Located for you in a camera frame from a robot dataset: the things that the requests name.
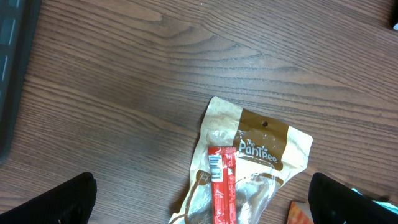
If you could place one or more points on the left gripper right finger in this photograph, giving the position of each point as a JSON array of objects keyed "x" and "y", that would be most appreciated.
[{"x": 331, "y": 202}]

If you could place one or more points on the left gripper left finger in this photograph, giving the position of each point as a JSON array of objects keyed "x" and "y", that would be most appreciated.
[{"x": 71, "y": 202}]

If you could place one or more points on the small orange snack packet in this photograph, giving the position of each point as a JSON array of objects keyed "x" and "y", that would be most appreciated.
[{"x": 299, "y": 213}]

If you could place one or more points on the teal orange snack packet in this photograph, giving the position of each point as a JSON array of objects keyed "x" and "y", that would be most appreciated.
[{"x": 382, "y": 201}]

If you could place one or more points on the beige snack pouch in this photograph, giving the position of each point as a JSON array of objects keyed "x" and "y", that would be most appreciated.
[{"x": 268, "y": 154}]

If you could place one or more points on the red snack bar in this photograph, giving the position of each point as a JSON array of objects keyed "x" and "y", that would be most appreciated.
[{"x": 222, "y": 161}]

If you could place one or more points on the grey plastic mesh basket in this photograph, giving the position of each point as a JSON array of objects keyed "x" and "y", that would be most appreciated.
[{"x": 18, "y": 22}]

